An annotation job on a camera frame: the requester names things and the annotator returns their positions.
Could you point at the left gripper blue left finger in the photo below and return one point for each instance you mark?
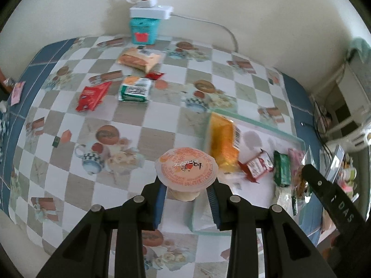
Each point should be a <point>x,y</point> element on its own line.
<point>159,205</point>

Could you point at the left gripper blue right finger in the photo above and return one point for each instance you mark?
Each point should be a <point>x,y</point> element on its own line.
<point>214,205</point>

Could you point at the jelly cup orange lid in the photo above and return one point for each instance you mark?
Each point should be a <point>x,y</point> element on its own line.
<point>186,172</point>

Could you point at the small red candy packet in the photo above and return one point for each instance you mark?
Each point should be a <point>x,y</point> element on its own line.
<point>154,75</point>

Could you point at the orange bread snack packet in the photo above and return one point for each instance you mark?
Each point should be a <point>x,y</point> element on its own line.
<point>141,59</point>

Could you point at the red snack packet front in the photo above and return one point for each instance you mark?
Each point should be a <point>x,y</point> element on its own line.
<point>257,166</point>

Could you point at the red snack packet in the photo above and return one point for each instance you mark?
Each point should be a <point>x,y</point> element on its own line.
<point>257,166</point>
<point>91,97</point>

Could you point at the orange yellow snack packet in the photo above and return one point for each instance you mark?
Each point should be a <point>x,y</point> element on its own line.
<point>225,142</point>

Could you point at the dark green snack packet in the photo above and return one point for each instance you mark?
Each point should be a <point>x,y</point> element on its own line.
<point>282,169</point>

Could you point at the white green small bottle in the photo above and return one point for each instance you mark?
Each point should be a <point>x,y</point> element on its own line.
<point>349,174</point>

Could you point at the black smartphone on stand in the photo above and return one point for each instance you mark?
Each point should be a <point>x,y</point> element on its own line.
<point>335,164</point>

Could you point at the pink snack packet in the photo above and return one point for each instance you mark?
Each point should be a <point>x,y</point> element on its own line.
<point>295,158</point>

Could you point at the green white snack packet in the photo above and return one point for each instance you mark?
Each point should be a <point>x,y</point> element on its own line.
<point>134,89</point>

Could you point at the patterned checkered tablecloth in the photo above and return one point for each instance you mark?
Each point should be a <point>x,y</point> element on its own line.
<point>59,162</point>

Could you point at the white shelf cabinet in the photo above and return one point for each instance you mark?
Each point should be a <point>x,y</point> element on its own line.
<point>353,81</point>

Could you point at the teal toy box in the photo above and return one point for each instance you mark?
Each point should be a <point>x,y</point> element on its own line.
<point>144,30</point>

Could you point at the small pink candy wrapper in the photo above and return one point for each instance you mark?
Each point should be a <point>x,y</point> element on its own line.
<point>16,93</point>

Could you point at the white power strip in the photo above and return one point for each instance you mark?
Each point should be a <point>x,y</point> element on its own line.
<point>156,12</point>

